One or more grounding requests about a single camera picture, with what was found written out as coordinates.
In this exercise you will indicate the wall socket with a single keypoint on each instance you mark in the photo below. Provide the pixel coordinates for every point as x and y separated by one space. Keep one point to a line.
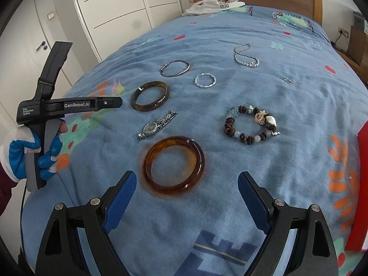
343 31

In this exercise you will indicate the light switch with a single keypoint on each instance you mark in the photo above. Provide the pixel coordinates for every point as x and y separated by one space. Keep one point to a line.
51 15

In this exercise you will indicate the white door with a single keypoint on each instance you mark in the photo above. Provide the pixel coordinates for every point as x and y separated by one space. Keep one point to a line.
23 49

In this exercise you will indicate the person's left hand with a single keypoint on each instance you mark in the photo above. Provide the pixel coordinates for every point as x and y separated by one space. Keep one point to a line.
17 152

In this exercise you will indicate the white wardrobe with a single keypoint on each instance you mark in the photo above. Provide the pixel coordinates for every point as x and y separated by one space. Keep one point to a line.
115 5

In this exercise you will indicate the blue printed blanket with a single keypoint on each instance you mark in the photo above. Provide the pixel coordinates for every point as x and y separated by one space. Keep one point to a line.
258 164

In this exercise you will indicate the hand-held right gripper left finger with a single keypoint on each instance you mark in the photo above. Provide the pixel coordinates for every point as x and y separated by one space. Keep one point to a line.
122 198

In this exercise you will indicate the silver wristwatch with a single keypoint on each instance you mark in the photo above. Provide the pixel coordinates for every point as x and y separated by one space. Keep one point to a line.
149 128

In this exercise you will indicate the wooden dresser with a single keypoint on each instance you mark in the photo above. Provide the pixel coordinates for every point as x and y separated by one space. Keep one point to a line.
358 46

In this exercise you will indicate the thin silver bangle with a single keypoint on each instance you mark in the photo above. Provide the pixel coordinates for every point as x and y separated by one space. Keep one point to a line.
162 70

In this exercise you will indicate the dark brown bangle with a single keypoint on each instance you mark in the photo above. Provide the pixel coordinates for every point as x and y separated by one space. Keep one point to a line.
165 92

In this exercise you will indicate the person's left forearm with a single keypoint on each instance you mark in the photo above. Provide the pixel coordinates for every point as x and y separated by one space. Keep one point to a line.
7 191

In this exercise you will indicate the stack of storage boxes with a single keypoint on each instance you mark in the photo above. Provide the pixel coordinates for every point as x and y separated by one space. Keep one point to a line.
359 21

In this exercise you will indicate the large amber bangle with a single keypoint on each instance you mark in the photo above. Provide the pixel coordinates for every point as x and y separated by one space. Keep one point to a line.
174 141

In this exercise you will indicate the white garment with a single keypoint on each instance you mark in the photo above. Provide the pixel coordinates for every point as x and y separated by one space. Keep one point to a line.
210 7

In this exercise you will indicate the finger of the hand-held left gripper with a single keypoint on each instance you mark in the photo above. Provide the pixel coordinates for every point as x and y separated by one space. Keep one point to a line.
110 103

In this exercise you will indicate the red jewelry box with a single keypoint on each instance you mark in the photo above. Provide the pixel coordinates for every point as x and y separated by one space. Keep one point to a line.
360 178

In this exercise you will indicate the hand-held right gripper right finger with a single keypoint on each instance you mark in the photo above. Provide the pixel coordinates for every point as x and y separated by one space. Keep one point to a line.
253 198

